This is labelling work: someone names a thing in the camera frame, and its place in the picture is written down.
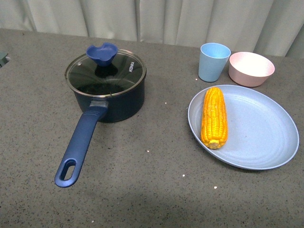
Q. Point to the yellow corn cob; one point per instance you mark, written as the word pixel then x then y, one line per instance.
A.
pixel 214 124

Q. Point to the glass lid blue knob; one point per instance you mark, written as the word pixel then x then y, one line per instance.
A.
pixel 105 71

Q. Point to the green dish rack end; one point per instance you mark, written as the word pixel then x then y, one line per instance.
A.
pixel 4 58

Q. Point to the dark blue saucepan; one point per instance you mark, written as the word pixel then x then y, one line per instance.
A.
pixel 95 109

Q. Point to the pink bowl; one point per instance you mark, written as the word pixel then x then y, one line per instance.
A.
pixel 249 69

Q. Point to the light blue cup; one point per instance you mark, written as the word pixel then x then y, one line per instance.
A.
pixel 212 60

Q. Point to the white curtain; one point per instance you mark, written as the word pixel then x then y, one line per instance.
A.
pixel 270 27

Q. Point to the light blue plate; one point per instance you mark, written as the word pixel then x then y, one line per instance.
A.
pixel 261 134

